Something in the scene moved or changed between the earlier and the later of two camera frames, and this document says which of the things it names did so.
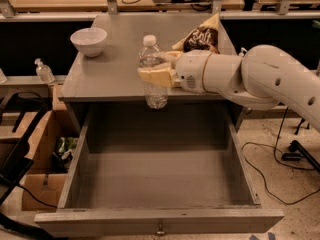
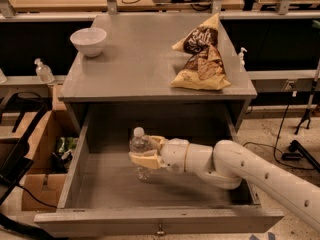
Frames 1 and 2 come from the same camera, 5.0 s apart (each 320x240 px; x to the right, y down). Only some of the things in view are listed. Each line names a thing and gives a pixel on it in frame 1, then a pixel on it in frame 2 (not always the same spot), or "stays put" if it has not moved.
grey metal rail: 224,14 stays put
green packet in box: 65,144 stays put
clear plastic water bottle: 155,96 → 140,144
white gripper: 189,70 → 174,153
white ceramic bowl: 90,40 stays put
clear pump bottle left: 43,71 stays put
